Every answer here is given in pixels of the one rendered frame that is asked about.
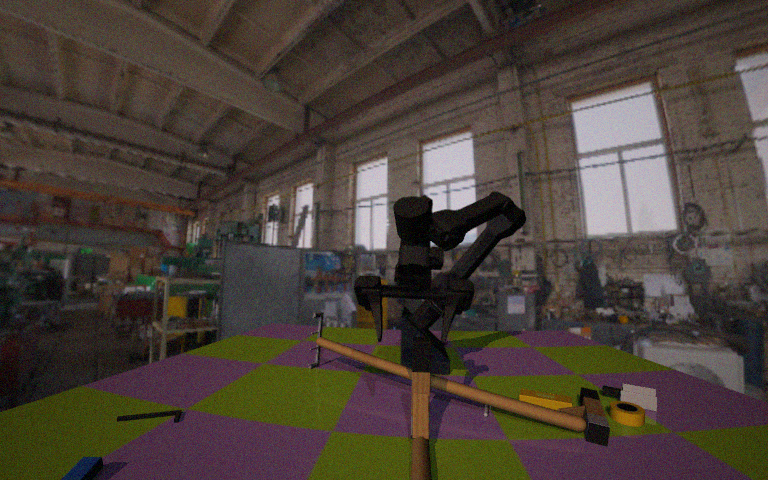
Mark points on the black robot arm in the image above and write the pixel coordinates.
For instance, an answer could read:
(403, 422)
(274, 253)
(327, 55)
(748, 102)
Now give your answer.
(416, 225)

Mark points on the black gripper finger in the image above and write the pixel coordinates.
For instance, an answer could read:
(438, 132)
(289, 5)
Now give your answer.
(372, 302)
(453, 306)

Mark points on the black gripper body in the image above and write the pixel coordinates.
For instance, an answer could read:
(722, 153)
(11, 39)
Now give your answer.
(414, 287)

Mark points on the orange rectangular block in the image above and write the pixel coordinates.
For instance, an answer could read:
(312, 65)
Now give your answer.
(546, 400)

